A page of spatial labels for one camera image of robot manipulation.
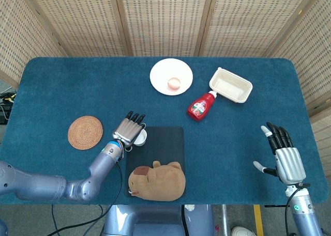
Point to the pink toy peach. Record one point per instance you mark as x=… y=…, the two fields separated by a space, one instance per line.
x=174 y=83

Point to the red ketchup bottle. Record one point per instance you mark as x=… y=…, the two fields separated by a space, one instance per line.
x=200 y=108

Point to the blue table cloth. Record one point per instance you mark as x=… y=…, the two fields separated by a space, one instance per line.
x=232 y=156

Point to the white paper cup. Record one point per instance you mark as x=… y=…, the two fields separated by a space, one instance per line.
x=141 y=139

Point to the white round plate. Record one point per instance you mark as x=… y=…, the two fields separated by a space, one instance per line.
x=160 y=78

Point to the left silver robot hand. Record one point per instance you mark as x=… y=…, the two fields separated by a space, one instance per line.
x=126 y=131

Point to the brown capybara plush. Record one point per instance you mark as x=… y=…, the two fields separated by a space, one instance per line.
x=163 y=181

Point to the woven bamboo folding screen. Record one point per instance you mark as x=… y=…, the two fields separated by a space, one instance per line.
x=165 y=19

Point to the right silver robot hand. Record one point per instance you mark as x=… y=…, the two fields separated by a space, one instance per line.
x=289 y=163

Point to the metal table leg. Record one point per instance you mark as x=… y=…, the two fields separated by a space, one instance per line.
x=224 y=218

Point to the yellow floor bar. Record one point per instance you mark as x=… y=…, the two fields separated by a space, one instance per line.
x=258 y=220

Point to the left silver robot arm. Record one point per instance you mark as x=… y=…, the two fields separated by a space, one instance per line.
x=38 y=187

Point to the woven rattan coaster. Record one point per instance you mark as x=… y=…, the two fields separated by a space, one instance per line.
x=85 y=132

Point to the silver robot torso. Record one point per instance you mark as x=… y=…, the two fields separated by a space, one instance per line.
x=155 y=220

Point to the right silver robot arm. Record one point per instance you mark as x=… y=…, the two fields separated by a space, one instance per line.
x=305 y=218

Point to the cream plastic food container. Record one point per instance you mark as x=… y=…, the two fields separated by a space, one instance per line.
x=230 y=85

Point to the white shoe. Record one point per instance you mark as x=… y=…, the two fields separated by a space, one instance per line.
x=241 y=231

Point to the black rectangular mat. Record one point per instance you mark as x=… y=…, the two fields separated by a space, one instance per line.
x=160 y=143

